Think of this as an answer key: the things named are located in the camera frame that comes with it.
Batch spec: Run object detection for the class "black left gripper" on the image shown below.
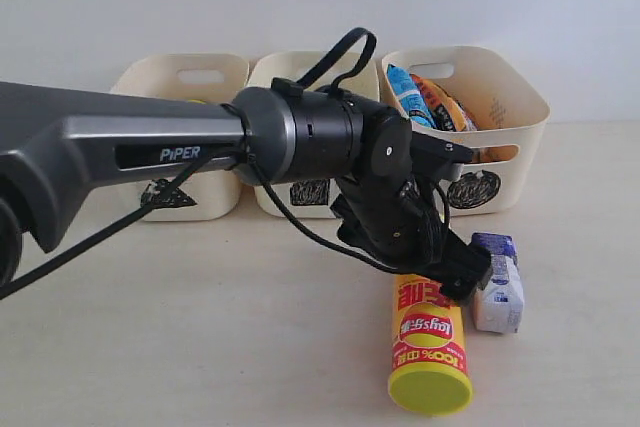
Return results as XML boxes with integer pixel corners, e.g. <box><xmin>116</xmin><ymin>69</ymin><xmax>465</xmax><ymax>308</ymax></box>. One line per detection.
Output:
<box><xmin>331</xmin><ymin>196</ymin><xmax>493</xmax><ymax>303</ymax></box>

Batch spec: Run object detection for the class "orange instant noodle bag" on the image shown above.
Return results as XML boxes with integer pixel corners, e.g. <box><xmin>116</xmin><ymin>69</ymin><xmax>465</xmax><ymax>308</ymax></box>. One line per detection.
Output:
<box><xmin>410</xmin><ymin>73</ymin><xmax>518</xmax><ymax>163</ymax></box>

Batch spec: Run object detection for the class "blue snack bag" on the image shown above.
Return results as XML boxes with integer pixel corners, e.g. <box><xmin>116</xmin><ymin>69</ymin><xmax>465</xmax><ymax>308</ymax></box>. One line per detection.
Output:
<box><xmin>386</xmin><ymin>64</ymin><xmax>436</xmax><ymax>129</ymax></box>

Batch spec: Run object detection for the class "yellow Lays chips can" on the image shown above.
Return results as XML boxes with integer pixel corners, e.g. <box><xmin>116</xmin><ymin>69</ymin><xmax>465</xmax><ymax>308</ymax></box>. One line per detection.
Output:
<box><xmin>387</xmin><ymin>274</ymin><xmax>473</xmax><ymax>416</ymax></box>

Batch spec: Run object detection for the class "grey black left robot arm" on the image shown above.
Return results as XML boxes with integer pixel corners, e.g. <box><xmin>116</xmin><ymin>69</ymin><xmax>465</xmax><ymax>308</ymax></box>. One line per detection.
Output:
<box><xmin>1</xmin><ymin>79</ymin><xmax>491</xmax><ymax>302</ymax></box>

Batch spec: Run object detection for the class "cream bin circle mark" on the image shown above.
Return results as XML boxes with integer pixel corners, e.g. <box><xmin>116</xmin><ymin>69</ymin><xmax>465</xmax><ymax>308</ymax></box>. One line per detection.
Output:
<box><xmin>380</xmin><ymin>45</ymin><xmax>551</xmax><ymax>218</ymax></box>

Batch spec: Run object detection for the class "cream bin square mark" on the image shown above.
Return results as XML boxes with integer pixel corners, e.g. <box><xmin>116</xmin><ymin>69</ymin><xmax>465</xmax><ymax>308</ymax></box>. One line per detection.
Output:
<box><xmin>246</xmin><ymin>51</ymin><xmax>380</xmax><ymax>219</ymax></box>

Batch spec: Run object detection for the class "white blue milk carton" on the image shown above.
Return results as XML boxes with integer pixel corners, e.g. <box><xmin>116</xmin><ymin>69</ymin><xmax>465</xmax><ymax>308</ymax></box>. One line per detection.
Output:
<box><xmin>471</xmin><ymin>232</ymin><xmax>525</xmax><ymax>334</ymax></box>

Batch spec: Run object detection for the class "cream bin triangle mark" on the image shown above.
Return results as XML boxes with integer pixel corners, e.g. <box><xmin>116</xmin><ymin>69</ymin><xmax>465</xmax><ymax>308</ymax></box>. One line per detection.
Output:
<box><xmin>108</xmin><ymin>51</ymin><xmax>251</xmax><ymax>222</ymax></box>

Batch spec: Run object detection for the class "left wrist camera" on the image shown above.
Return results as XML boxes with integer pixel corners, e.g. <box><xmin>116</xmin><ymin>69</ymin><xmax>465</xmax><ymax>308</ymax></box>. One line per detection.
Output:
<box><xmin>410</xmin><ymin>131</ymin><xmax>474</xmax><ymax>182</ymax></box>

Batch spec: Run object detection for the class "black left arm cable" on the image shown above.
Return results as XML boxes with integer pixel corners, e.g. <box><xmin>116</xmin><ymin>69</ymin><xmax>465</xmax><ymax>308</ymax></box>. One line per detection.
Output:
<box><xmin>0</xmin><ymin>27</ymin><xmax>451</xmax><ymax>301</ymax></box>

